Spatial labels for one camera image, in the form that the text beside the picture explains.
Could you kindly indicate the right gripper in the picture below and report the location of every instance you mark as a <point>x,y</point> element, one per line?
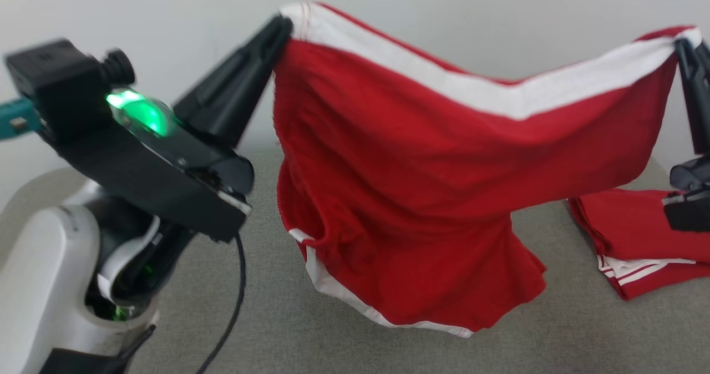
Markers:
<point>693,210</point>

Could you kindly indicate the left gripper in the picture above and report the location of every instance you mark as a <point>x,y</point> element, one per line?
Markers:
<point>183,157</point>

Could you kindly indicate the red jersey with white stripes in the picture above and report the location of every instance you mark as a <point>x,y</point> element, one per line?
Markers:
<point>632,230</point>

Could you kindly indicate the red shorts with white waistband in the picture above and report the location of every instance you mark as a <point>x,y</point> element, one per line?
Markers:
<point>416,185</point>

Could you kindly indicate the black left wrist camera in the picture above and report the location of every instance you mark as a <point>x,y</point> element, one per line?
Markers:
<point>55,85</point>

